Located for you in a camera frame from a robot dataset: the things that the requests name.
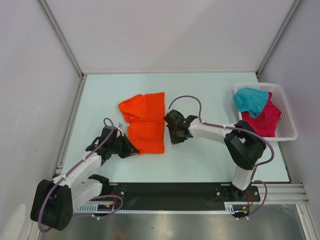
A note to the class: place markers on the aluminium frame rail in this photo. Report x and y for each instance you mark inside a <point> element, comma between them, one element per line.
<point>269,194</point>

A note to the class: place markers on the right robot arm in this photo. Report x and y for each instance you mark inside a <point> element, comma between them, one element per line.
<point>243,145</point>

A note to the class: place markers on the teal t-shirt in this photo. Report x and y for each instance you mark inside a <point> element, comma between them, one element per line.
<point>250,100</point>

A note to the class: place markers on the frame post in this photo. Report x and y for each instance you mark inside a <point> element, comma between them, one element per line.
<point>290,15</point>
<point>44,6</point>

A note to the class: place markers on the left rear frame post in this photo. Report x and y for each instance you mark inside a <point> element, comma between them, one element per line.
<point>44,6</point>

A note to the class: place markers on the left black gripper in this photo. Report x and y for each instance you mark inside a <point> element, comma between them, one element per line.
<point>130,150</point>

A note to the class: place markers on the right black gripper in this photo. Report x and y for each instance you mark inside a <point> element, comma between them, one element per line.
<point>173,139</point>

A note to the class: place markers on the orange t-shirt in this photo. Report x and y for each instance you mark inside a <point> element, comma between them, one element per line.
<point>145,114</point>

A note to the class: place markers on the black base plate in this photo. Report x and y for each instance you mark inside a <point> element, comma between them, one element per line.
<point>177,196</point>

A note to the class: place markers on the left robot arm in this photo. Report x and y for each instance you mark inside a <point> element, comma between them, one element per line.
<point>56,200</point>

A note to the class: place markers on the white slotted cable duct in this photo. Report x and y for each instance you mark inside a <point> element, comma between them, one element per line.
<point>91,208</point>

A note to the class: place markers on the magenta t-shirt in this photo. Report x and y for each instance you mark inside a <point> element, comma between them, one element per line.
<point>266,123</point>

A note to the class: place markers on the right rear frame post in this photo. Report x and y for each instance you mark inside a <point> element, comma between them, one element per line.
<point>290,15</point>

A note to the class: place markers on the white plastic basket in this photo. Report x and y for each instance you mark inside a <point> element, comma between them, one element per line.
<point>285,129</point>

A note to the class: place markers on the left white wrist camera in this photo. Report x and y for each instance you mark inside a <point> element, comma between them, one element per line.
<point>119,126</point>

